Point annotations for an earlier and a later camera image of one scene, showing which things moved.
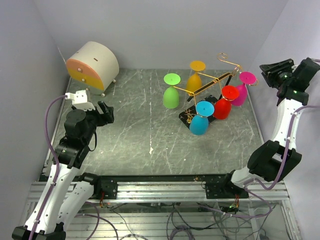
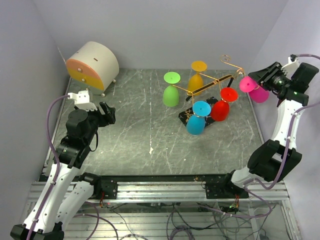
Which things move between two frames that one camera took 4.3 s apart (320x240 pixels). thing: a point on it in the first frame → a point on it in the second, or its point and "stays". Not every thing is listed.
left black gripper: (107, 117) stays
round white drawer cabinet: (93, 67) stays
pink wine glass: (246, 78) → (257, 93)
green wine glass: (171, 95) stays
